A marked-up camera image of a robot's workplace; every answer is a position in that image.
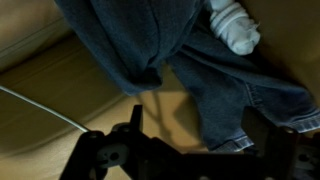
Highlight brown leather couch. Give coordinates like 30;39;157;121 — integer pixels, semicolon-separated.
0;0;320;180

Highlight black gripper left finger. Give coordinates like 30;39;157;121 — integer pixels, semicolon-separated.
130;105;143;131

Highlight blue denim jeans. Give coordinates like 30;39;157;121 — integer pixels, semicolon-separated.
55;0;320;152

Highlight white charging cable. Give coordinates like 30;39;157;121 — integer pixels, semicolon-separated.
0;85;91;133

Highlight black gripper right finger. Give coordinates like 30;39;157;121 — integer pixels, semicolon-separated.
241;106;281;157

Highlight white sock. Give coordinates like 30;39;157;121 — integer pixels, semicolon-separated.
205;0;260;56

